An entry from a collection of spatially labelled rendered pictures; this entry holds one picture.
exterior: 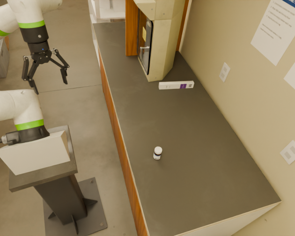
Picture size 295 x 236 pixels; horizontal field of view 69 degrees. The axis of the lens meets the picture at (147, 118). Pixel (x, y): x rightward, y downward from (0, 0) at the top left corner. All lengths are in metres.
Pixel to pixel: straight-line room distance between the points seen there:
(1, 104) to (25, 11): 0.39
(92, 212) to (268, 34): 1.82
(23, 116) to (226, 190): 1.06
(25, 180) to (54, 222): 0.93
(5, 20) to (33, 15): 0.29
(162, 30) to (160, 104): 0.47
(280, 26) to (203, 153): 0.73
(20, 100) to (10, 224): 1.36
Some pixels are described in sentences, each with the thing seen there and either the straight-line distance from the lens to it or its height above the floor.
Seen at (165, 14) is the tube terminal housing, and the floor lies 1.44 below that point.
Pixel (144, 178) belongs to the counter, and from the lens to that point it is 1.16.
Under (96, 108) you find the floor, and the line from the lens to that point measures 2.76.
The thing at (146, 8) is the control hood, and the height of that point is 1.48.
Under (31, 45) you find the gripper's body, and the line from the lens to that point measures 0.98.
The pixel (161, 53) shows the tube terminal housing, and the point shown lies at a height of 1.18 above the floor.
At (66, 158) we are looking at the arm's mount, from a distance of 1.21.
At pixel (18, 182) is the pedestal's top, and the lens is 1.27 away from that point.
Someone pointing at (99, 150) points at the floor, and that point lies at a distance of 2.37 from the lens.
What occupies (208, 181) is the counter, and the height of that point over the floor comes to 0.94.
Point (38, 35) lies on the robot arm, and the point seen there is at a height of 1.55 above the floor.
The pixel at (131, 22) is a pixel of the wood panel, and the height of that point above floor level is 1.23.
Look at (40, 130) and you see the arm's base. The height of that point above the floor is 1.12.
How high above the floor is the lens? 1.98
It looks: 49 degrees down
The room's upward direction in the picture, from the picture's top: 6 degrees clockwise
